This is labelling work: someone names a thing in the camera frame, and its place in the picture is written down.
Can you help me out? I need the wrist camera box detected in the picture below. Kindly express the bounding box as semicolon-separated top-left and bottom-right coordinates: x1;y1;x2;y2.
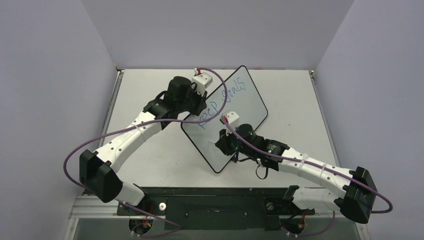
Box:
220;110;240;136
191;73;213;96

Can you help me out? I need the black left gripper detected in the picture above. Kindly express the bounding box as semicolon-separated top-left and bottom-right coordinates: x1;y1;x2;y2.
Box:
178;85;208;118

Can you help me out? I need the aluminium table frame rail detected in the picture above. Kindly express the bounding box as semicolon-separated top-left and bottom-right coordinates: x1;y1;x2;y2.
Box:
67;68;125;240

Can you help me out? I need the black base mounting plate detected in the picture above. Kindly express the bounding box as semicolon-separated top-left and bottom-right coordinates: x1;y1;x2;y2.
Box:
115;187;316;231

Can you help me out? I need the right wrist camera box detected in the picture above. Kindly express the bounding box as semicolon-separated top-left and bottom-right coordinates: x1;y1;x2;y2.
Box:
220;110;240;136

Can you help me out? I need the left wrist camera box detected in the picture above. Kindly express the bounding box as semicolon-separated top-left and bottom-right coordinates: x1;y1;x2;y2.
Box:
191;73;213;96

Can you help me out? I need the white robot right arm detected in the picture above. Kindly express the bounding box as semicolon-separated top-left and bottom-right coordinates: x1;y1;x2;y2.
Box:
215;123;377;224

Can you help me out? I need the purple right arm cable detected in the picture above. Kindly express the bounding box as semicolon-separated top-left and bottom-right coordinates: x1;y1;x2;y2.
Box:
221;117;394;238

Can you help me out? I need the white whiteboard black frame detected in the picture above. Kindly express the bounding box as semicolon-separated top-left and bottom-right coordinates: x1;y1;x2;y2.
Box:
181;65;268;173

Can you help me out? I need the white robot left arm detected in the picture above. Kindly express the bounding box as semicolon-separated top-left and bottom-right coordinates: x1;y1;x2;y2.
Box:
79;73;213;215

